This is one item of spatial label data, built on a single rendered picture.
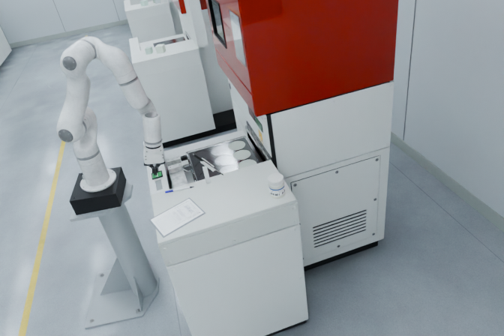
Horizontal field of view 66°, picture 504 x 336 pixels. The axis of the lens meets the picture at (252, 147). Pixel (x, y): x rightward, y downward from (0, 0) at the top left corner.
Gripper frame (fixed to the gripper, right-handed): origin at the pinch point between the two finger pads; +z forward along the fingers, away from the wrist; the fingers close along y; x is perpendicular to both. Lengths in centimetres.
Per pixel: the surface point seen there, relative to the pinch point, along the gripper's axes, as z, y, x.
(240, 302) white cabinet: 51, -34, 50
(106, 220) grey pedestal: 35.5, 27.4, -9.8
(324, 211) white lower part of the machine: 31, -94, 16
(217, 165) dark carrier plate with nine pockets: 2.3, -33.6, -2.4
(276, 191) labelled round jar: -12, -49, 46
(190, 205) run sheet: -0.2, -12.7, 32.8
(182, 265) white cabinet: 19, -6, 50
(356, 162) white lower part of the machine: 0, -110, 14
